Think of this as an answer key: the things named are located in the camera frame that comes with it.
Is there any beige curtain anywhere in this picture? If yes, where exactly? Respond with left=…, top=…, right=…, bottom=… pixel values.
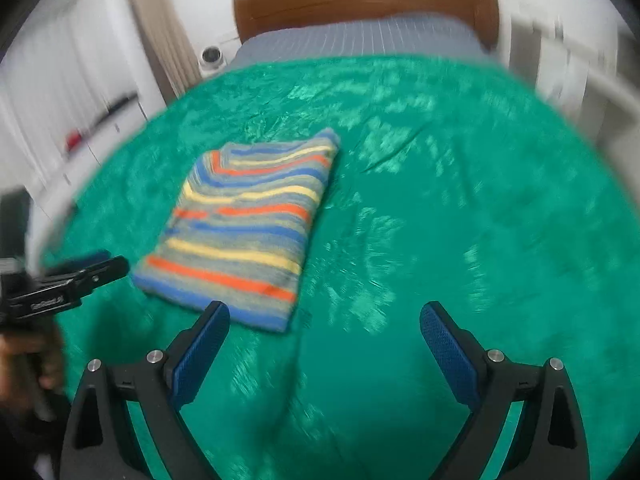
left=122, top=0, right=206, bottom=101

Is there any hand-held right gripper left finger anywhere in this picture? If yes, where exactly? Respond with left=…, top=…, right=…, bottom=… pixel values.
left=59, top=301, right=232, bottom=480

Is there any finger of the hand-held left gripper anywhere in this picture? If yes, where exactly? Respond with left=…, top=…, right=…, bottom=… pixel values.
left=46, top=251, right=113, bottom=276
left=62, top=255, right=131, bottom=288

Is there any black object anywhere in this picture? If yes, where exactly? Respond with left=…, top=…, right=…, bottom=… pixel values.
left=92, top=91, right=139, bottom=127

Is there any green satin bedspread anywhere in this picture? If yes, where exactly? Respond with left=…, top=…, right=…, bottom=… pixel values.
left=42, top=55, right=640, bottom=480

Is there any white side cabinet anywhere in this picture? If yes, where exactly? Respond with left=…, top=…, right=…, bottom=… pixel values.
left=0, top=0, right=168, bottom=221

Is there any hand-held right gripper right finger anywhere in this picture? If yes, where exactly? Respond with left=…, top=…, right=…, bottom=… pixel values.
left=419, top=301, right=591, bottom=480

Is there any person's left hand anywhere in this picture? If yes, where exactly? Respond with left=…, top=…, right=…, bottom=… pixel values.
left=0, top=331, right=67, bottom=413

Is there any grey checked pillow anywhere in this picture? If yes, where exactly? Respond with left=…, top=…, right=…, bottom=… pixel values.
left=231, top=12, right=493, bottom=68

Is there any small white fan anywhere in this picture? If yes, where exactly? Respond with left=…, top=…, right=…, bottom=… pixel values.
left=198, top=46, right=228, bottom=72

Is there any striped knit sweater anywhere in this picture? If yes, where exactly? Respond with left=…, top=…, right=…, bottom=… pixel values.
left=132, top=127, right=342, bottom=335

